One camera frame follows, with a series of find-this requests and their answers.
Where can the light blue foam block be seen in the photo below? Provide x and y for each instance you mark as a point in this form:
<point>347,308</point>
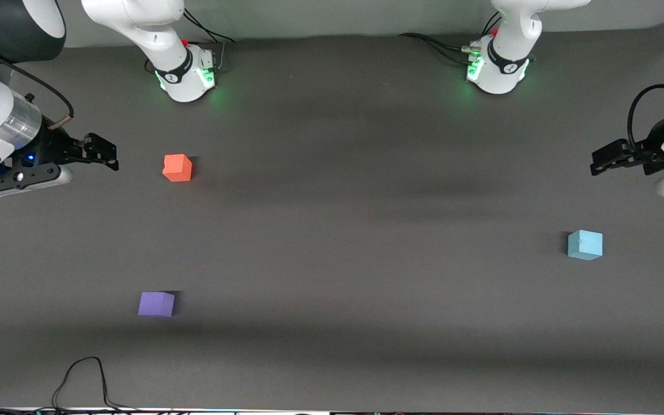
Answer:
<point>585,245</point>

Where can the dark grey table mat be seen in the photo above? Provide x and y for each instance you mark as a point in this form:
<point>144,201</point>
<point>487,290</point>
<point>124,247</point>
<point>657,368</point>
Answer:
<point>366,288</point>

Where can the orange foam block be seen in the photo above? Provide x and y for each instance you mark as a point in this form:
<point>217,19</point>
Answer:
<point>176,168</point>

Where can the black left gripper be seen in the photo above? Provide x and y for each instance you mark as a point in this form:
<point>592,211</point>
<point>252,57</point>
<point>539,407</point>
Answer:
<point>656,138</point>

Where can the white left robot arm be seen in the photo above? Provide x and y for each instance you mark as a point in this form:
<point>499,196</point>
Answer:
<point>505,52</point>

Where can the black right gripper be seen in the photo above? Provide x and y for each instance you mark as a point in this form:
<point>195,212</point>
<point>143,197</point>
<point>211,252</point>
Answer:
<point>51,144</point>

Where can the purple foam block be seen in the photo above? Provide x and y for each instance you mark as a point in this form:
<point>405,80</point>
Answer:
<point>156,304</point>

